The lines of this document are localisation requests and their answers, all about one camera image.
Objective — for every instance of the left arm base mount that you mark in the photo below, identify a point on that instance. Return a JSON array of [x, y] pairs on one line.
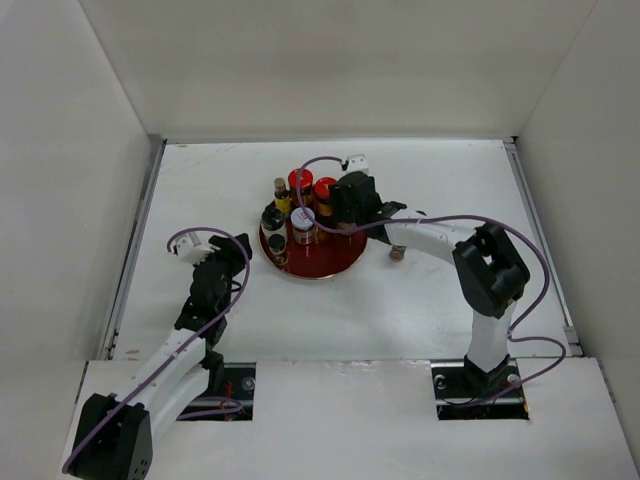
[[229, 397]]

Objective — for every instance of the clear bottle black pump cap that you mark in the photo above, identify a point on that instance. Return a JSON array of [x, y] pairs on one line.
[[273, 222]]

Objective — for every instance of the brown spice bottle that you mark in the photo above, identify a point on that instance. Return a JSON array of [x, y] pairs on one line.
[[397, 253]]

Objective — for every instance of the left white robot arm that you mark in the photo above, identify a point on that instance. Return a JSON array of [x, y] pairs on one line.
[[117, 432]]

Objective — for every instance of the small black cap spice jar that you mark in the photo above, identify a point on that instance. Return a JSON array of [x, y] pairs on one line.
[[277, 244]]

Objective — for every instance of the small yellow label oil bottle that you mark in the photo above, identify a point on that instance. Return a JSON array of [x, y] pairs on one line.
[[282, 198]]

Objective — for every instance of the round red tray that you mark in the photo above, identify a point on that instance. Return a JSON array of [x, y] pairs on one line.
[[330, 254]]

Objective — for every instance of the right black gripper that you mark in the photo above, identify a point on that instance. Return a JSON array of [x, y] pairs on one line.
[[339, 205]]

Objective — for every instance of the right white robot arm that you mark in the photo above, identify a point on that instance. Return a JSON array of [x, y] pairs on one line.
[[491, 273]]

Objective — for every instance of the white lid sauce jar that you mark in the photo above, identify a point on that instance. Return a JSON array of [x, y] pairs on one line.
[[303, 226]]

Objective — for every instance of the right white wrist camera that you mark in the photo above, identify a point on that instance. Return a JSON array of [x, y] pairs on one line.
[[355, 163]]

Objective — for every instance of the red lid chili sauce jar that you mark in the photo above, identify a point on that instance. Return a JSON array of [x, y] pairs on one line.
[[301, 187]]

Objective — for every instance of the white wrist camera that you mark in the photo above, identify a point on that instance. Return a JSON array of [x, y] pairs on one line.
[[355, 163], [189, 252]]

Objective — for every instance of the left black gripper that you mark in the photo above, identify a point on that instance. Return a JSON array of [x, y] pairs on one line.
[[228, 250]]

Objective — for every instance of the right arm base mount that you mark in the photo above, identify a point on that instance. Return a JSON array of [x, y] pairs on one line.
[[458, 397]]

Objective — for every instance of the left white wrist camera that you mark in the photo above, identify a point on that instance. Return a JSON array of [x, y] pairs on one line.
[[189, 252]]

